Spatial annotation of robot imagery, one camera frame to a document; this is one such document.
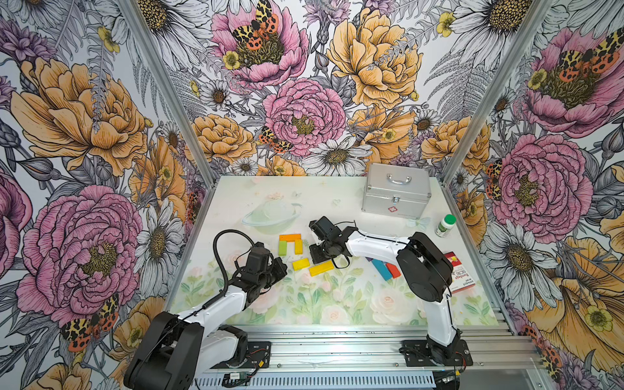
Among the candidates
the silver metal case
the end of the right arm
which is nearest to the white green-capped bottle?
the silver metal case

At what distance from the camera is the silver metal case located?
101 centimetres

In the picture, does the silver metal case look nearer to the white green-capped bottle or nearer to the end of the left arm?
the white green-capped bottle

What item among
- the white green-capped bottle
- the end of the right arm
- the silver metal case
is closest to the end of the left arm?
the end of the right arm
